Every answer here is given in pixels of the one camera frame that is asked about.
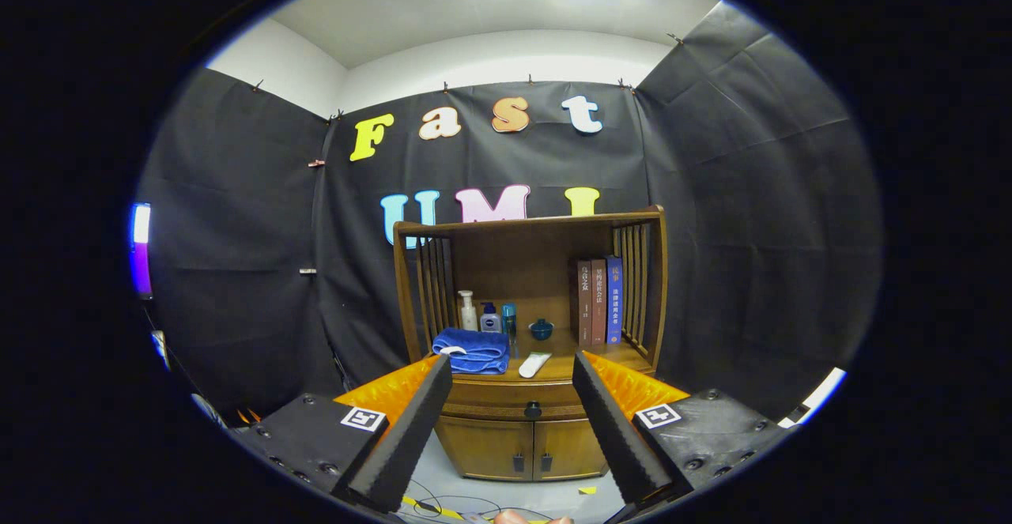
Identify black backdrop cloth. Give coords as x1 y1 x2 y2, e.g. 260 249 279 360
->
134 1 882 430

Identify wooden cabinet door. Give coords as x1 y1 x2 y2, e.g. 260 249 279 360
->
533 420 608 479
435 416 536 481

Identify glowing screen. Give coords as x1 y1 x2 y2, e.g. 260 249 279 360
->
130 202 153 300

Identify white panel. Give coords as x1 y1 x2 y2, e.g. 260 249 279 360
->
779 368 847 428

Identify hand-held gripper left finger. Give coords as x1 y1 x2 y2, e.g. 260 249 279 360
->
233 354 454 514

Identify dark brown book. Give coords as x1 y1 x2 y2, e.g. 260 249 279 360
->
576 260 594 348

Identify wooden cabinet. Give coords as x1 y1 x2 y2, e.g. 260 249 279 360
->
393 205 669 483

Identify wooden drawer with black knob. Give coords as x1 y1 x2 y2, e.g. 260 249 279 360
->
441 382 586 422

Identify thin black cables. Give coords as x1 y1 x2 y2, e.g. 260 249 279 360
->
403 492 523 524

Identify blue book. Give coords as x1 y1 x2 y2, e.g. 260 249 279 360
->
605 255 624 345

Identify reddish brown book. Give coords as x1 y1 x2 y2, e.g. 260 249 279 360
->
591 258 608 346

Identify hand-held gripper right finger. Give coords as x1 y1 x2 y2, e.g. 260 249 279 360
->
572 350 799 509

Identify folded blue towel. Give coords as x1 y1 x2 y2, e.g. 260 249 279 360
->
432 327 511 375

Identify wooden countertop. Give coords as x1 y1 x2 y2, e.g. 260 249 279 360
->
427 342 655 386

